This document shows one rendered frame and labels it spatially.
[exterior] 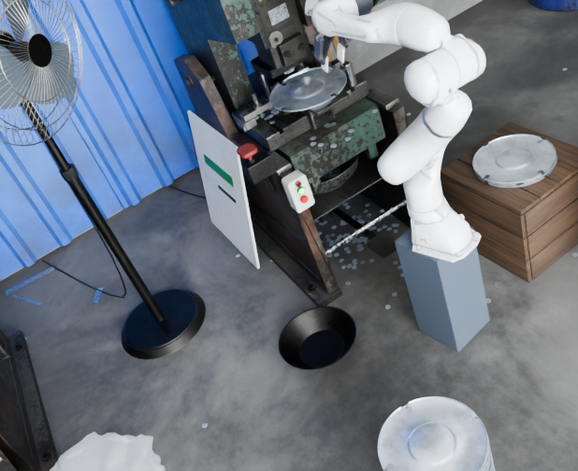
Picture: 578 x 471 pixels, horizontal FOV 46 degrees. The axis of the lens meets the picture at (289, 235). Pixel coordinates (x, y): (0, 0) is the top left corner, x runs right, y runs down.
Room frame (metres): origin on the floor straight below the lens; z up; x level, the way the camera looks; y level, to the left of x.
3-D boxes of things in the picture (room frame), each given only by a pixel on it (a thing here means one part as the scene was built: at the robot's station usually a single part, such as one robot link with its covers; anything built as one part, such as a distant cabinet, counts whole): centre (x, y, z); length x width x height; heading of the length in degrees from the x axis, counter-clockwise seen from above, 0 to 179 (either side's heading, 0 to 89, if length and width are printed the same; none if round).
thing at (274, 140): (2.37, -0.23, 0.68); 0.45 x 0.30 x 0.06; 106
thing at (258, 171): (2.06, 0.01, 0.62); 0.10 x 0.06 x 0.20; 106
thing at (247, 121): (2.32, -0.07, 0.76); 0.17 x 0.06 x 0.10; 106
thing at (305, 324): (1.78, 0.05, 0.04); 0.30 x 0.30 x 0.07
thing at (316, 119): (2.20, -0.28, 0.72); 0.25 x 0.14 x 0.14; 16
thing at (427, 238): (1.60, -0.45, 0.52); 0.22 x 0.19 x 0.14; 27
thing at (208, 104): (2.43, 0.07, 0.45); 0.92 x 0.12 x 0.90; 16
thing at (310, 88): (2.25, -0.26, 0.78); 0.29 x 0.29 x 0.01
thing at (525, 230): (1.94, -0.86, 0.18); 0.40 x 0.38 x 0.35; 20
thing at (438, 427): (1.04, -0.14, 0.31); 0.29 x 0.29 x 0.01
